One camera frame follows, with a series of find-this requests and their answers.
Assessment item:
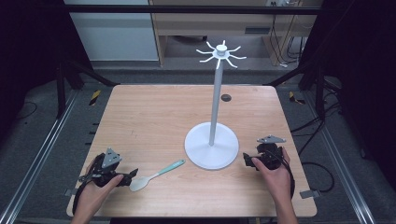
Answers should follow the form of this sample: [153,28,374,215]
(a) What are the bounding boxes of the hanging black background cables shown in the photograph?
[269,13,309,69]

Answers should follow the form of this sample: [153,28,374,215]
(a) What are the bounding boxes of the person's left hand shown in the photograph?
[78,174,125,213]

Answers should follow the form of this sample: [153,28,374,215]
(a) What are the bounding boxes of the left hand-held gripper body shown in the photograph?
[78,147,125,188]

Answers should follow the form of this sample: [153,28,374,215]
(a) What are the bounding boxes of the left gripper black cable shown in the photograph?
[71,152,106,217]

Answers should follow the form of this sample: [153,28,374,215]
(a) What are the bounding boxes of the yellow black tape strip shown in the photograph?
[288,91,306,105]
[89,90,103,107]

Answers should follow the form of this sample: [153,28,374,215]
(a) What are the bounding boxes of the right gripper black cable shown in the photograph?
[278,148,296,200]

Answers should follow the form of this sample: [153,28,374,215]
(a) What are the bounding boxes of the black frame strut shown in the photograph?
[266,58,329,121]
[55,60,120,119]

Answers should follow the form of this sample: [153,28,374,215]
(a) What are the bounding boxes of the thin black floor cable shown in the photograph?
[14,101,39,121]

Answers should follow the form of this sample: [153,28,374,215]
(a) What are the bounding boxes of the black floor cable loop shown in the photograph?
[290,102,342,194]

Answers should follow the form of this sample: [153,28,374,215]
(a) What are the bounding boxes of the wooden background desk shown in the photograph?
[148,0,324,68]

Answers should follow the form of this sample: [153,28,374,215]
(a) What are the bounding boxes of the white hook stand rack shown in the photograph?
[184,39,248,171]

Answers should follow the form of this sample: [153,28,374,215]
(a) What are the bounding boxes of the aluminium floor rail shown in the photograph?
[0,89,80,224]
[302,91,377,224]

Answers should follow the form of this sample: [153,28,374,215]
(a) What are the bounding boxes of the white cabinet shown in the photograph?
[63,0,160,63]

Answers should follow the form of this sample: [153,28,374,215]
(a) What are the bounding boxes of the person's right hand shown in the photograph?
[250,147,294,203]

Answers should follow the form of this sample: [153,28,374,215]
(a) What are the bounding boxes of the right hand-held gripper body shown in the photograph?
[255,134,287,171]

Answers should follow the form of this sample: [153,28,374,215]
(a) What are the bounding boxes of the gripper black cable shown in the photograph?
[278,148,296,200]
[71,152,106,217]

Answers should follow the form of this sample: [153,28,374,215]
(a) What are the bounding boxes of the white spoon with teal handle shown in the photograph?
[129,159,187,193]

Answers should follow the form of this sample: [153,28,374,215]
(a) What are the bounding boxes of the black horizontal frame bar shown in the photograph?
[62,4,325,16]

